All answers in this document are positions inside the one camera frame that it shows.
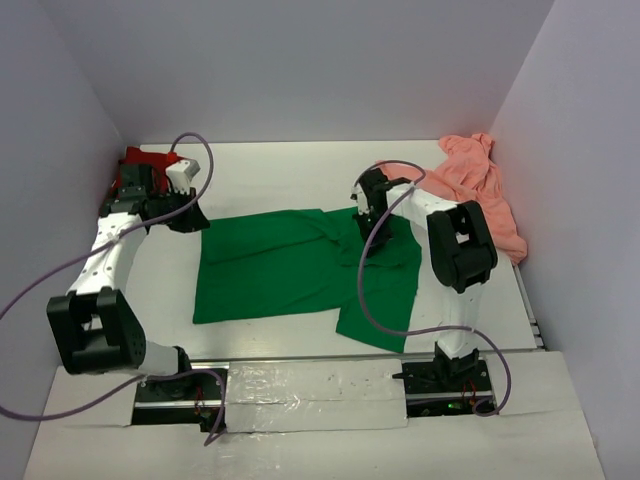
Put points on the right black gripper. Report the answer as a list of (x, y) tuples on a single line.
[(379, 240)]

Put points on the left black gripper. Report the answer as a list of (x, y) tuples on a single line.
[(193, 220)]

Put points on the green t-shirt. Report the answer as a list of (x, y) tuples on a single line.
[(306, 261)]

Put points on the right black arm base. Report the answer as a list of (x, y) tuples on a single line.
[(428, 397)]

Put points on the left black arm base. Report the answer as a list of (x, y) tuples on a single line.
[(193, 400)]

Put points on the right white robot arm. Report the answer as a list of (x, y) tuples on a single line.
[(461, 252)]

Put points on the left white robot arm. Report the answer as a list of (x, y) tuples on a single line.
[(95, 329)]

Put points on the red folded t-shirt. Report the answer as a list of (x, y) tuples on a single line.
[(137, 160)]

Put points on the salmon pink t-shirt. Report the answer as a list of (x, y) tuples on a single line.
[(468, 173)]

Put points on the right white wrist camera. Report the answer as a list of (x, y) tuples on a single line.
[(360, 198)]

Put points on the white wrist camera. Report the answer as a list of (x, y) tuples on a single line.
[(360, 198), (181, 174)]

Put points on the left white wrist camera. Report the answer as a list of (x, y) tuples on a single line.
[(181, 174)]

